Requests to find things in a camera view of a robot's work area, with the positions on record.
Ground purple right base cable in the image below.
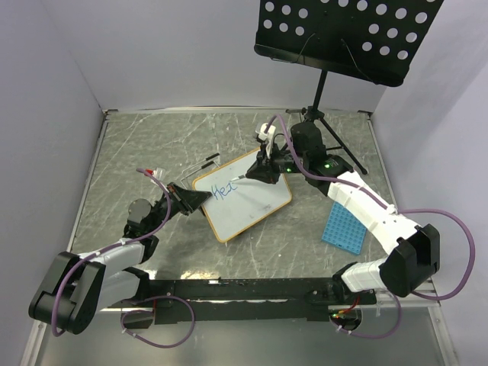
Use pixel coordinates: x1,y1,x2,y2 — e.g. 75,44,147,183
330,293,403,340

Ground white blue whiteboard marker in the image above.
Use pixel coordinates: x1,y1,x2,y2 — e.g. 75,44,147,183
230,175,246,181

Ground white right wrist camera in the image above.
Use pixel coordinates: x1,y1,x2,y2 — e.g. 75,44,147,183
255,123,276,158

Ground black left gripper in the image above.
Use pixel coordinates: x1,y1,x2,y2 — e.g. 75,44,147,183
147,181,212,233

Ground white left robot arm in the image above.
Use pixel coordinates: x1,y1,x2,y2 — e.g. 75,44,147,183
28,183,212,335

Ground black music stand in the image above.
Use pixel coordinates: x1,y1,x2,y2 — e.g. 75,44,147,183
253,0,445,175

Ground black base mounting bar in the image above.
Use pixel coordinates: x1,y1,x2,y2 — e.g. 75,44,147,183
144,278,377,322

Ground wire whiteboard easel stand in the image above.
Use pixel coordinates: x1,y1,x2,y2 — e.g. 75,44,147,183
180,152,220,185

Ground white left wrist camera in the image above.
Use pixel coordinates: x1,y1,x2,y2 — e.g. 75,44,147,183
145,168,167,185

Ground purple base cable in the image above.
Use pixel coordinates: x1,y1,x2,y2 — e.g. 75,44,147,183
120,296,196,348
330,293,403,340

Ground blue studded building plate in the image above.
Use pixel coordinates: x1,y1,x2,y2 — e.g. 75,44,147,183
322,203,367,255

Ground yellow framed whiteboard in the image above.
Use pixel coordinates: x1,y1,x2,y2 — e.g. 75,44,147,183
192,148,292,243

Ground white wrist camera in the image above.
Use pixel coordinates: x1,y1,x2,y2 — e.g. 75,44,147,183
145,168,167,185
255,123,276,158

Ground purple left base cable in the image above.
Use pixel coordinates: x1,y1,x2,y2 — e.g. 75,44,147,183
120,296,196,348

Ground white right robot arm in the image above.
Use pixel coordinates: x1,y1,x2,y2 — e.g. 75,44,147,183
245,122,440,303

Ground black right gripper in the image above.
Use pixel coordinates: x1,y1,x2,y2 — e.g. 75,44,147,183
246,140,308,185

